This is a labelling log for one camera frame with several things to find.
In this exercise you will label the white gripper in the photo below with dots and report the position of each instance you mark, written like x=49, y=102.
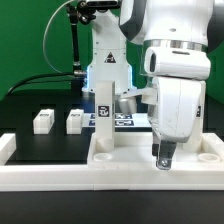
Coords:
x=172, y=113

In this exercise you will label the white desk top panel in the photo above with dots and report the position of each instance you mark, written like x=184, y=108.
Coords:
x=150, y=150

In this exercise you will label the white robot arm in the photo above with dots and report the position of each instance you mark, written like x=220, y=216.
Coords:
x=173, y=37

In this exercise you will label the fiducial marker sheet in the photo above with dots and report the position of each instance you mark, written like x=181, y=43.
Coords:
x=136, y=120

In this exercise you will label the white U-shaped fence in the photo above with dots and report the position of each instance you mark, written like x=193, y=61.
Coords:
x=129, y=166

